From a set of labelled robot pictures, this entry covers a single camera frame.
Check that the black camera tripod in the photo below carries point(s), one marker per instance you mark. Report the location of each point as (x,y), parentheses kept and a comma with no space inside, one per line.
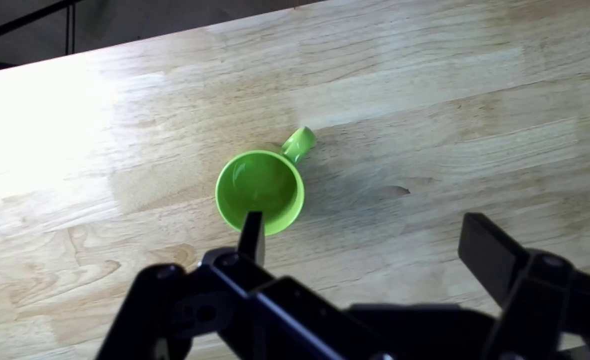
(71,27)

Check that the green ceramic mug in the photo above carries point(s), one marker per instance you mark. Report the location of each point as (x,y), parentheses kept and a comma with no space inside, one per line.
(260,190)

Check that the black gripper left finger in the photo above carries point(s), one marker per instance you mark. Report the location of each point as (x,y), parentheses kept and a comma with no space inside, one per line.
(241,307)

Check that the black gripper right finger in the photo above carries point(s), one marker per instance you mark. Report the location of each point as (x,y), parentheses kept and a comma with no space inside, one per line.
(541,301)

